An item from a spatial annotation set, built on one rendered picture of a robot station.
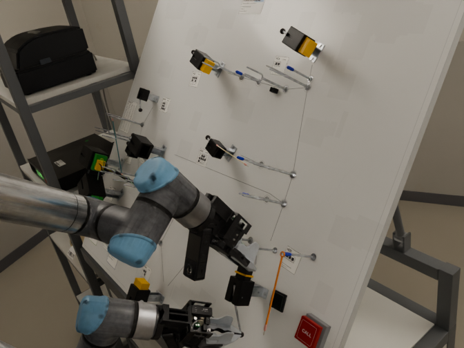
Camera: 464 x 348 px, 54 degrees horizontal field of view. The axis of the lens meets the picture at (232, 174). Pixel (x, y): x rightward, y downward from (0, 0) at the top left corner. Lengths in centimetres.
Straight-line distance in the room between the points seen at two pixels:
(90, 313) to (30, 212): 26
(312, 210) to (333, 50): 37
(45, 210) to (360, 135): 63
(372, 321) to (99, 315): 81
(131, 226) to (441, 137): 261
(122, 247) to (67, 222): 12
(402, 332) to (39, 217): 102
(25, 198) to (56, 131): 309
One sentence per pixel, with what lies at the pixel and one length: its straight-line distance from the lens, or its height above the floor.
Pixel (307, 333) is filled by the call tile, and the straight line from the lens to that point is 99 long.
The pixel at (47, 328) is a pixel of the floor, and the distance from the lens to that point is 304.
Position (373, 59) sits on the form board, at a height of 157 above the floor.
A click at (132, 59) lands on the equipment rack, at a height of 149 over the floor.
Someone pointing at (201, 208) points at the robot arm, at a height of 140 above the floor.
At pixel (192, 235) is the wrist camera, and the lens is 95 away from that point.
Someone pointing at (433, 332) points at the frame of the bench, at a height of 80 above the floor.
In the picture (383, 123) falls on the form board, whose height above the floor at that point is 146.
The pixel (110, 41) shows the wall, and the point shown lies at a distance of 407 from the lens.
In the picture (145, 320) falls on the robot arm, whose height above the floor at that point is 119.
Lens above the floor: 185
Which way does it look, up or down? 27 degrees down
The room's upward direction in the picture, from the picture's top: 11 degrees counter-clockwise
